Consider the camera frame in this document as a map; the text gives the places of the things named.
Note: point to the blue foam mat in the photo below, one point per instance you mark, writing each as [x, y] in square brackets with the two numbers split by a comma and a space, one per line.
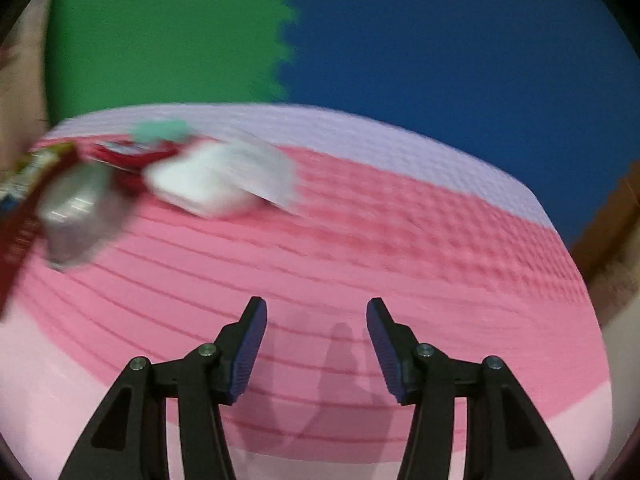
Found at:
[450, 50]

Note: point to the stainless steel bowl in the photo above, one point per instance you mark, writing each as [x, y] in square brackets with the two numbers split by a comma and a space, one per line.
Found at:
[75, 210]

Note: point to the teal cloth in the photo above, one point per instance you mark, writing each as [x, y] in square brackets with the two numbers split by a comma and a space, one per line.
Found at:
[160, 130]

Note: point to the beige curtain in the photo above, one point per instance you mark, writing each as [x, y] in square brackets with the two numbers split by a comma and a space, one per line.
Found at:
[22, 85]

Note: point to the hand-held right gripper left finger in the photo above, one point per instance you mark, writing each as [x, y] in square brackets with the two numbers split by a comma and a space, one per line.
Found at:
[245, 360]

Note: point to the orange foam mat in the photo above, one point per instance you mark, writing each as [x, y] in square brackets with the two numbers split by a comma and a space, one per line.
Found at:
[610, 220]

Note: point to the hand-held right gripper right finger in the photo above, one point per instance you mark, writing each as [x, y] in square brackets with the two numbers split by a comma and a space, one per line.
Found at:
[387, 360]

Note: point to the green foam mat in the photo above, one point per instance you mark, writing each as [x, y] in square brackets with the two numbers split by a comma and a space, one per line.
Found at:
[150, 35]

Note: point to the pink checkered blanket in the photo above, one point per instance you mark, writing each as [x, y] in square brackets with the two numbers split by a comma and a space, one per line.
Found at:
[350, 260]

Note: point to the plain white towel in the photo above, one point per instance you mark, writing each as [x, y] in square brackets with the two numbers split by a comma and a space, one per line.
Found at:
[210, 185]

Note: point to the red snack packet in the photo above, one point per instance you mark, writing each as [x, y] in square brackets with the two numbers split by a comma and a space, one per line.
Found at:
[120, 160]

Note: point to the red and gold box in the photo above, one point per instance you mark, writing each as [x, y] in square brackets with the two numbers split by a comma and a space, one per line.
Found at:
[20, 240]

